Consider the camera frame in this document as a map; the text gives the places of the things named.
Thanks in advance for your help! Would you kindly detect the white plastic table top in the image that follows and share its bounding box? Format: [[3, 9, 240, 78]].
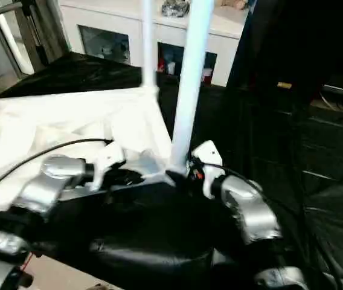
[[0, 86, 185, 219]]

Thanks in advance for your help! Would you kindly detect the white plastic table leg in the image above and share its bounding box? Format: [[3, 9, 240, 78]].
[[140, 0, 159, 95], [167, 0, 216, 172]]

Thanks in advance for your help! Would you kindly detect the black work mat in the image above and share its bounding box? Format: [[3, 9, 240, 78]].
[[0, 51, 343, 290]]

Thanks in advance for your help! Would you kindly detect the white glass-door cabinet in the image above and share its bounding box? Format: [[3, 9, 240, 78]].
[[58, 0, 248, 88]]

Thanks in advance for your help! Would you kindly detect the grey crumpled bundle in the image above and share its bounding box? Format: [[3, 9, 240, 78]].
[[162, 0, 190, 18]]

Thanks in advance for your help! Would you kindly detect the brown plush bear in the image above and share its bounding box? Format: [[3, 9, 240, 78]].
[[221, 0, 249, 10]]

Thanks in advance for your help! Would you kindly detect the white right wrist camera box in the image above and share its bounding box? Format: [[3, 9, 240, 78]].
[[188, 140, 225, 199]]

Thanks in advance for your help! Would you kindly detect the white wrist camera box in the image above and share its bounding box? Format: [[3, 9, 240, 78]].
[[188, 140, 225, 199], [87, 141, 127, 190]]

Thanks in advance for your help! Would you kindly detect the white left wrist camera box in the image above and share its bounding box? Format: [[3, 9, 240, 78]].
[[87, 141, 127, 190]]

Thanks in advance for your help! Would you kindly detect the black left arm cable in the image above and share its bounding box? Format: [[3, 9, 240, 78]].
[[0, 138, 114, 205]]

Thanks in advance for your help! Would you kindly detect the grey metal rack frame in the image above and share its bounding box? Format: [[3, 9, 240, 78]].
[[0, 0, 68, 79]]

